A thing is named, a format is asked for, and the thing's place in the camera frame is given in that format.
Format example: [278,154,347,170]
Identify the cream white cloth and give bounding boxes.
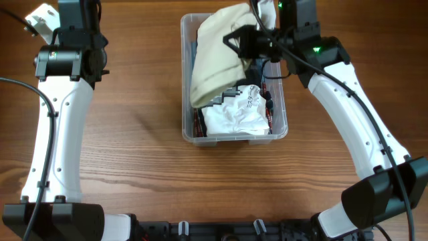
[189,3,256,108]

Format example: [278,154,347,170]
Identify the white printed shirt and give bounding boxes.
[199,84,271,137]

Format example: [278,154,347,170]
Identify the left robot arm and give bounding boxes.
[2,0,140,240]

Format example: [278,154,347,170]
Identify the blue denim jeans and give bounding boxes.
[190,41,262,88]

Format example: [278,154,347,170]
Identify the black garment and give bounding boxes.
[190,31,263,101]

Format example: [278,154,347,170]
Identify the red plaid shirt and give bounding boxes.
[191,82,274,138]

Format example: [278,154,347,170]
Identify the clear plastic storage bin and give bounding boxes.
[181,13,288,147]

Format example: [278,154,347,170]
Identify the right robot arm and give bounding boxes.
[223,0,427,240]

